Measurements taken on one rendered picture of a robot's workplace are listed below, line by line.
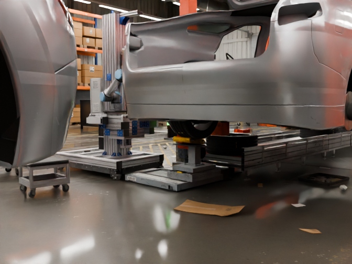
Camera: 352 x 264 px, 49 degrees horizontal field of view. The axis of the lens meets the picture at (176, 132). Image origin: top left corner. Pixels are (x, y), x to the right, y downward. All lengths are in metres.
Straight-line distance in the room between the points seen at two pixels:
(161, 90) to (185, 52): 1.16
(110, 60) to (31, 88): 3.93
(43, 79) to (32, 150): 0.21
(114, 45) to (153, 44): 1.26
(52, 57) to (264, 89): 1.61
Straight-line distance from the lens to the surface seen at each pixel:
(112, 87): 4.57
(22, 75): 1.18
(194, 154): 4.28
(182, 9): 5.14
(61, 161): 4.09
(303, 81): 2.57
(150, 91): 3.20
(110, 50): 5.11
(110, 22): 5.17
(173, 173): 4.24
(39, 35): 1.24
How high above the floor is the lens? 0.93
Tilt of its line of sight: 5 degrees down
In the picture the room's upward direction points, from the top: straight up
